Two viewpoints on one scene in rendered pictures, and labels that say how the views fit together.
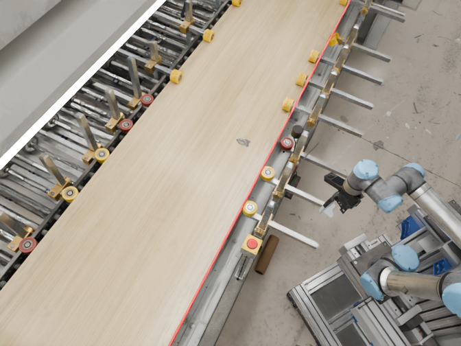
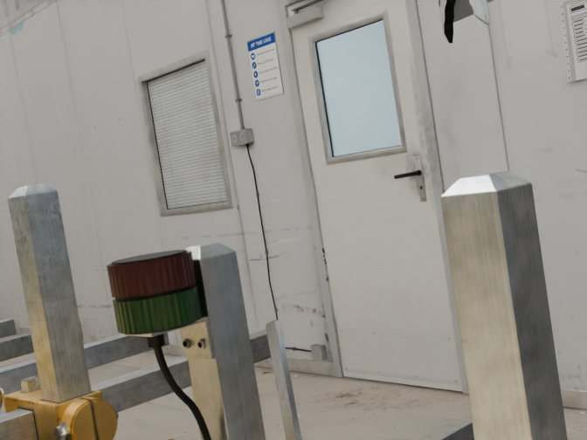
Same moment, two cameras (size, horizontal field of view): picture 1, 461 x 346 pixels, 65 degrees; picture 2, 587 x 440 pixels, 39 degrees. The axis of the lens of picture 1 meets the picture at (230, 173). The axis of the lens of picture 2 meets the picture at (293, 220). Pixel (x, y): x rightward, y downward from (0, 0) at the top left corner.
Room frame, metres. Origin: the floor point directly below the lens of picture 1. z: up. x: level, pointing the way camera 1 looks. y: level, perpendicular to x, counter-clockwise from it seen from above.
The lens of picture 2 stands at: (0.90, 0.14, 1.15)
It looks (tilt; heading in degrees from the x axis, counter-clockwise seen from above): 3 degrees down; 298
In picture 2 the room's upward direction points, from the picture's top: 9 degrees counter-clockwise
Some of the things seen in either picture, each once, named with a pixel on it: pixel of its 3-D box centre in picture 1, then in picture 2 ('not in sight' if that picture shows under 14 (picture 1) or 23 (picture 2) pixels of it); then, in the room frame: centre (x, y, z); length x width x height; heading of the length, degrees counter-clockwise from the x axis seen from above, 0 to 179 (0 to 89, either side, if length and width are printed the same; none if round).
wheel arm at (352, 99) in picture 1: (336, 92); (2, 380); (1.74, -0.60, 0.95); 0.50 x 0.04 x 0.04; 72
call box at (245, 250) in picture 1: (250, 246); not in sight; (0.53, -0.14, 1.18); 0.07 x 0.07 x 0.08; 72
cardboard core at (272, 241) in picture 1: (267, 254); not in sight; (0.89, -0.37, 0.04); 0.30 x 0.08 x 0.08; 162
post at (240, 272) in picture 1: (243, 263); not in sight; (0.53, -0.14, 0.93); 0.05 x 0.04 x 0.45; 162
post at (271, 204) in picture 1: (263, 222); not in sight; (0.77, -0.22, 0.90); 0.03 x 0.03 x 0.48; 72
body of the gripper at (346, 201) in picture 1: (348, 195); not in sight; (0.70, -0.47, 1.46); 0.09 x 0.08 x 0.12; 37
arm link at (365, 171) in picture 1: (363, 175); not in sight; (0.70, -0.47, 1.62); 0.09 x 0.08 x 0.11; 44
